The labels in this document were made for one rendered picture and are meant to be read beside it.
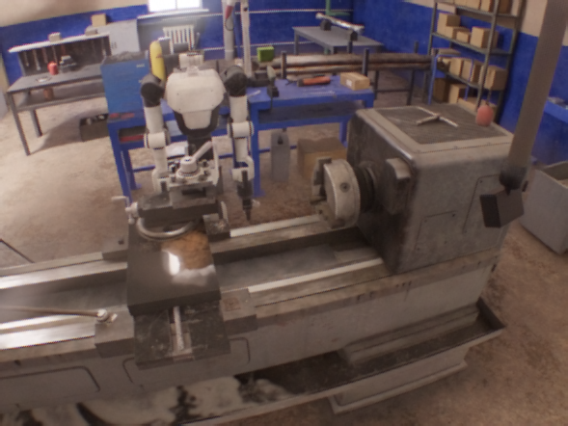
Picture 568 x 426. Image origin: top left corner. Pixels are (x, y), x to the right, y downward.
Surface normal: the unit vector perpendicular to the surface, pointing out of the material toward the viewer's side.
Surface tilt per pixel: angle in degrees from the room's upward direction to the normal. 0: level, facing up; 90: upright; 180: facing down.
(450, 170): 90
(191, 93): 90
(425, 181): 90
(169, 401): 0
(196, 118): 90
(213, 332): 0
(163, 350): 0
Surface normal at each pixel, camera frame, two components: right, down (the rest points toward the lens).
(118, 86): 0.29, 0.55
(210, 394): 0.00, -0.82
